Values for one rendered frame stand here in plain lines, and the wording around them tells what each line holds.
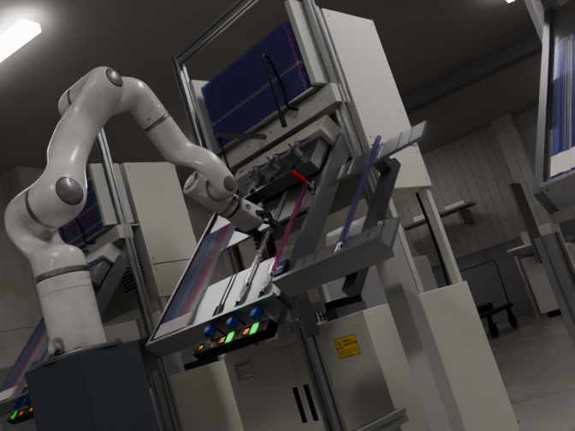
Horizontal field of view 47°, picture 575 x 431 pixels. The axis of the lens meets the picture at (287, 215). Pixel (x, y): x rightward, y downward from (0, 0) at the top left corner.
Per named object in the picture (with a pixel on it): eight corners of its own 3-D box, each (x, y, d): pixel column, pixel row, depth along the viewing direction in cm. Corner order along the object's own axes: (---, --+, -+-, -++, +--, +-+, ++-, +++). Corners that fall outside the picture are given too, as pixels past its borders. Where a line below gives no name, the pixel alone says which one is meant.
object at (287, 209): (324, 212, 208) (313, 202, 206) (201, 272, 252) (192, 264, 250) (348, 145, 230) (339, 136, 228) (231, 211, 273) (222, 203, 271)
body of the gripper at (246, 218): (241, 191, 207) (269, 209, 212) (222, 202, 213) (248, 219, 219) (237, 209, 202) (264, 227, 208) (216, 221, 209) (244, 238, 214)
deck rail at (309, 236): (294, 308, 182) (279, 295, 180) (290, 309, 183) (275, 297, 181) (352, 144, 228) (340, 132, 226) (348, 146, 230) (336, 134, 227)
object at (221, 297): (285, 301, 183) (276, 294, 182) (156, 351, 227) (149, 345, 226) (304, 250, 196) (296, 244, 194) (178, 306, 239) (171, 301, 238)
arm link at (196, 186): (237, 187, 205) (220, 194, 212) (204, 164, 199) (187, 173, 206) (229, 209, 201) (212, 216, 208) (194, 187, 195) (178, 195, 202)
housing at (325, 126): (347, 156, 227) (320, 127, 222) (257, 206, 260) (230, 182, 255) (353, 141, 233) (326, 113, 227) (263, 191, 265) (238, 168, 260)
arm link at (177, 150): (186, 101, 192) (246, 185, 199) (158, 119, 203) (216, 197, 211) (165, 115, 186) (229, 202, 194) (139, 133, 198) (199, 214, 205)
